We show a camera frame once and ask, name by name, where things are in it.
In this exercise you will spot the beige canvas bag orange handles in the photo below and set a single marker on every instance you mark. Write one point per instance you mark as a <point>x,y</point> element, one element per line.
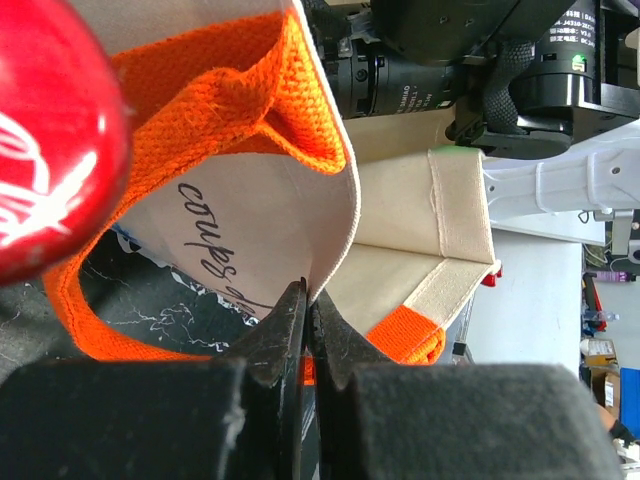
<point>244,177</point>

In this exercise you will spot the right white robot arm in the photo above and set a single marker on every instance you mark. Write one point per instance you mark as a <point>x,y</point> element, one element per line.
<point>544,83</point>

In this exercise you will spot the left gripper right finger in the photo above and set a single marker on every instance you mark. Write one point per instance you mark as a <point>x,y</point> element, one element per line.
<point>378,419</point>

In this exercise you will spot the glass cola bottle red cap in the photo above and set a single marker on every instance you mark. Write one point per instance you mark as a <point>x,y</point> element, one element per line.
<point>65,139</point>

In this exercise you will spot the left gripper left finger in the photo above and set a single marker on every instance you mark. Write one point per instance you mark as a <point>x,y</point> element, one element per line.
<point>237,416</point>

